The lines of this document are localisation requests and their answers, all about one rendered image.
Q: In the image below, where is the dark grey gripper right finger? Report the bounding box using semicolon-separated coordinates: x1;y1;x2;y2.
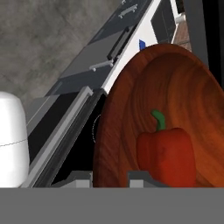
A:
127;170;170;189

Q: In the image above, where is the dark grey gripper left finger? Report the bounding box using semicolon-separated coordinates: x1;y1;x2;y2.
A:
52;171;94;189

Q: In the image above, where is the red bell pepper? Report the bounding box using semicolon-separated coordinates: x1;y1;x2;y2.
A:
136;108;197;188

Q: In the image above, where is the brown wooden bowl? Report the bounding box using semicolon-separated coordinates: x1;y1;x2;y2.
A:
92;43;224;189

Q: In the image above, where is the dark sink basin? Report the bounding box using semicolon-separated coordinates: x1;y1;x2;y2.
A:
150;0;178;46

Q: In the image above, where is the white rounded cylinder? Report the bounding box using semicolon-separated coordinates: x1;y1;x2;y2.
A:
0;91;31;189

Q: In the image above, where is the small blue object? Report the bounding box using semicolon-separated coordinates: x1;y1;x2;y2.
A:
138;38;147;51

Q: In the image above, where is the dark grey drawer front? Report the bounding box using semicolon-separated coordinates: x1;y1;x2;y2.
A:
87;0;154;46

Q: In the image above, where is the silver drawer handle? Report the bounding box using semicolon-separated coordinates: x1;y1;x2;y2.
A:
117;3;138;19
88;59;115;73

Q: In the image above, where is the black bar handle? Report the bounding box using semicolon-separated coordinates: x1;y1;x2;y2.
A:
107;25;137;61

